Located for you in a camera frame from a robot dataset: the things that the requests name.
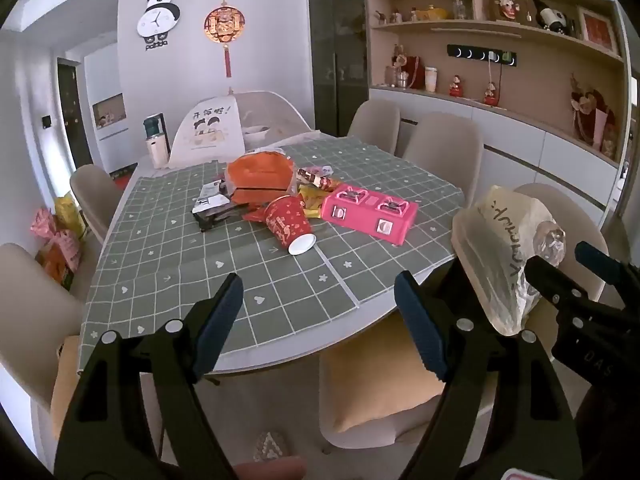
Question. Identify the red framed picture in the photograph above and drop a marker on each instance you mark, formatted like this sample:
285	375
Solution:
596	29

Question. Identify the red hanging knot ornament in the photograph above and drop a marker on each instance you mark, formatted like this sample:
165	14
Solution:
225	22

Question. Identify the glass jar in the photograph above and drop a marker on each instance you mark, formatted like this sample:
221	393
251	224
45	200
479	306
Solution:
460	6

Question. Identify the red paper cup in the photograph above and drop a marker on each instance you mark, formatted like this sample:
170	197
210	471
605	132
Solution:
285	222

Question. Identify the yellow teapot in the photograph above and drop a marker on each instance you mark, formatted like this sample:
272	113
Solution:
432	12

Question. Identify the black box white label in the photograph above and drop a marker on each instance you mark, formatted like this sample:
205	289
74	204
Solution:
212	207

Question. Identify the dark glass cabinet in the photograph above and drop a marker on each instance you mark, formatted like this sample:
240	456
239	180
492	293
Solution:
337	45

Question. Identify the white cup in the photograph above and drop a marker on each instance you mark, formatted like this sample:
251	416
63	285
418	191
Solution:
431	80

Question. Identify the colourful gift bags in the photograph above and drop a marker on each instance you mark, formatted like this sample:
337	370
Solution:
57	240

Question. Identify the yellow snack wrapper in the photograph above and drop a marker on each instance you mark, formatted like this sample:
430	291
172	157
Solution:
311	202

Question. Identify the red doll figurine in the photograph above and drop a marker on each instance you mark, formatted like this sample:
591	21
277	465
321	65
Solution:
455	87
490	95

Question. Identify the white mesh food cover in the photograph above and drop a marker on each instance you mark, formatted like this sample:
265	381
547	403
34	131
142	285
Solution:
210	132

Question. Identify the pink toy box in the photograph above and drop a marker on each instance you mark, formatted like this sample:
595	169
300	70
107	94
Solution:
367	212

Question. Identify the green checkered tablecloth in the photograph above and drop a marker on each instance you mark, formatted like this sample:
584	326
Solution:
165	270

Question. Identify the clear plastic bag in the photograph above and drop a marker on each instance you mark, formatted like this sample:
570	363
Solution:
495	250

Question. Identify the red wrapped bouquet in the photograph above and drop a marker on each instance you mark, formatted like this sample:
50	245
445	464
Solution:
592	115

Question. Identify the wooden wall shelf unit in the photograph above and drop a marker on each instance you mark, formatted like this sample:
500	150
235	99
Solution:
540	85

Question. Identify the cream thermos green lid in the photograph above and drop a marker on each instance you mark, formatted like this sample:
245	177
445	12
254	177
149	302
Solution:
157	147

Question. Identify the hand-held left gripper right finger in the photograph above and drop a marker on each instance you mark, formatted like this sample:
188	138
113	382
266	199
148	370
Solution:
420	320

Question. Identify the cow figurine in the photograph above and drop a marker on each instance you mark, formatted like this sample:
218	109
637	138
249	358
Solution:
507	7

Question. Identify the orange plastic bag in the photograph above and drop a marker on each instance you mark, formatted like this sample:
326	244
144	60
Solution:
260	175

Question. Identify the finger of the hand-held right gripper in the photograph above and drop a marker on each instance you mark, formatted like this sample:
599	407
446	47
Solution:
555	287
607	272

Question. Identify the dark red bag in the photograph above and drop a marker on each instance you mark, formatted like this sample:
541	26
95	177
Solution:
415	72

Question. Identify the dark door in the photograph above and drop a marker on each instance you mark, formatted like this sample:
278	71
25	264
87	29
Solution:
72	115

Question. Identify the panda wall clock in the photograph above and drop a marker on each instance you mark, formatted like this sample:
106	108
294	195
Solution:
159	17

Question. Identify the black power strip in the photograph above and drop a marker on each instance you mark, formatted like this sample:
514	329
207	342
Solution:
480	54

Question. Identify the panda shaped bottle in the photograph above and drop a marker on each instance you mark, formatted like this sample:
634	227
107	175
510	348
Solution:
552	17

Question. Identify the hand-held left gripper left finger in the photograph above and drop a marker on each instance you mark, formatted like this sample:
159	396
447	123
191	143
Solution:
220	320

